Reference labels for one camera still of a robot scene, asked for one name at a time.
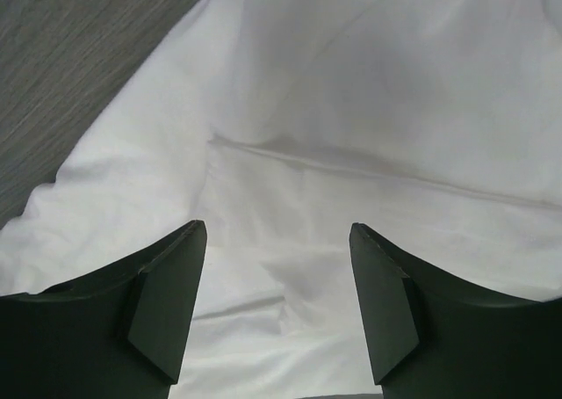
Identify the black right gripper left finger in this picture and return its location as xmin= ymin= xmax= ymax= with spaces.
xmin=1 ymin=221 xmax=206 ymax=398

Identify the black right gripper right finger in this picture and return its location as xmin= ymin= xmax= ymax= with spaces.
xmin=349 ymin=223 xmax=561 ymax=398

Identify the white t shirt with print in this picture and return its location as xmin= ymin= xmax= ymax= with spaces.
xmin=1 ymin=0 xmax=561 ymax=398

